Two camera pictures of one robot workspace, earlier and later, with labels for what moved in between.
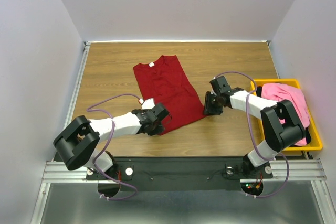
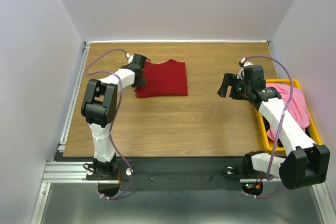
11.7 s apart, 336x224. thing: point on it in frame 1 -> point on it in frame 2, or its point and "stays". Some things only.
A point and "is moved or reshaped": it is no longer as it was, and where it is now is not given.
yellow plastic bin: [316, 141] stays
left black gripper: [158, 130] -> [140, 83]
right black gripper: [208, 107] -> [231, 80]
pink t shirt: [278, 92] stays
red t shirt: [163, 80] is moved or reshaped
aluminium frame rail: [56, 171] stays
